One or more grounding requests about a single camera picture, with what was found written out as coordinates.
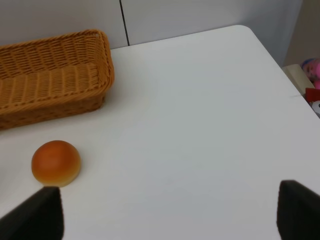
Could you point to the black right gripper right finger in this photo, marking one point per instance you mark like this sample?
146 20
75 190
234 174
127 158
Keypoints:
298 212

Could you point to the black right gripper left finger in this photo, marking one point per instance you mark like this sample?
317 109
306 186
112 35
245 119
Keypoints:
40 217

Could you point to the round brown bread bun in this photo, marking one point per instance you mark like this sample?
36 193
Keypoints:
56 163

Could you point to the red box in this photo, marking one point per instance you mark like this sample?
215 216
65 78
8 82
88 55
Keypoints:
312 95

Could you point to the orange wicker basket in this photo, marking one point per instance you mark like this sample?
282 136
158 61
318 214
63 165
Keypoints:
55 77

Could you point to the pink plush toy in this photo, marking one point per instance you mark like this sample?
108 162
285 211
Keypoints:
311 68

